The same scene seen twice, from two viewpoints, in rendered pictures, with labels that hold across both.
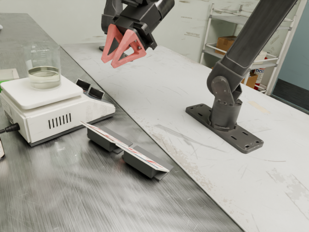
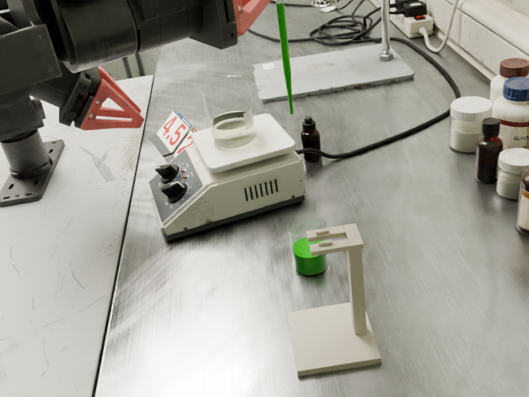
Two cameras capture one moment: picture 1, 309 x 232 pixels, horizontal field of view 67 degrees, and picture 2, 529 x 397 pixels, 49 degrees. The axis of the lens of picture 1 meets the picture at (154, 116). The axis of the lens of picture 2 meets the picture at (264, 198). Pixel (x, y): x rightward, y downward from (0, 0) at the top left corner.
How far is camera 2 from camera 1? 1.19 m
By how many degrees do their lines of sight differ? 108
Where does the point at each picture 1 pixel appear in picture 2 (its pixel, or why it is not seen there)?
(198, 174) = (134, 132)
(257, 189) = not seen: hidden behind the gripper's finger
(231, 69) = not seen: hidden behind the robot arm
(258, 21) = not seen: outside the picture
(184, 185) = (156, 127)
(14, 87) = (275, 136)
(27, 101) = (262, 116)
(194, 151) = (109, 149)
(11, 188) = (294, 134)
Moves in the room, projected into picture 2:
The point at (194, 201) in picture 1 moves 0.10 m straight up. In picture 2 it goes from (160, 119) to (148, 68)
